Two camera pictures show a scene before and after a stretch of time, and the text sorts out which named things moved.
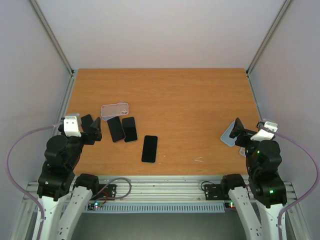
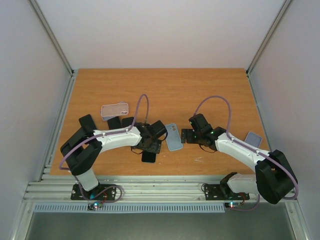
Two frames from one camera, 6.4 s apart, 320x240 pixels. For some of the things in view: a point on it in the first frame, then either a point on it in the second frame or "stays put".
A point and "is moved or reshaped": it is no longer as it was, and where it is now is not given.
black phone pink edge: (116, 129) stays put
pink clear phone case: (121, 108) stays put
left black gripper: (91, 139) to (155, 148)
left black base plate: (109, 191) stays put
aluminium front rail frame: (153, 189) stays put
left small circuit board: (91, 206) stays put
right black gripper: (242, 136) to (188, 136)
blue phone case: (225, 137) is moved or reshaped
